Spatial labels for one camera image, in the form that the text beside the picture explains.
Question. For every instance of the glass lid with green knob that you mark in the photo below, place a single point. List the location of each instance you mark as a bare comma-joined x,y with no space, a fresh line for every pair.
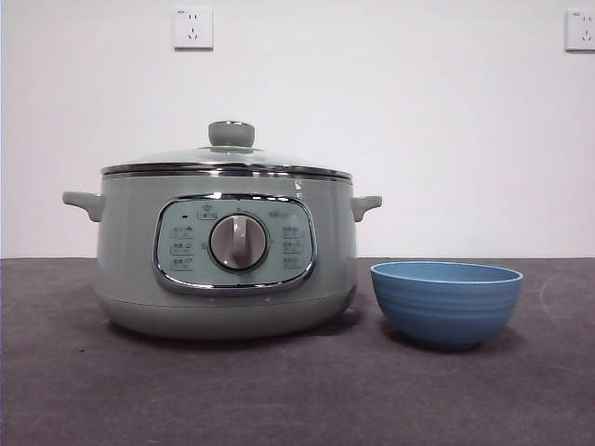
231,135

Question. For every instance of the pale green electric steamer pot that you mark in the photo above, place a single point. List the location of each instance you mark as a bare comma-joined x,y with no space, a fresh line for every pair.
130,232

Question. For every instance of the blue ribbed bowl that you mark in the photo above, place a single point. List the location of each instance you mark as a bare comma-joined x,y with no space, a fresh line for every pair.
446,306

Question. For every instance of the white wall socket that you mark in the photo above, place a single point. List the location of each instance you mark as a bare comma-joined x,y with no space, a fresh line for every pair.
194,29
581,30

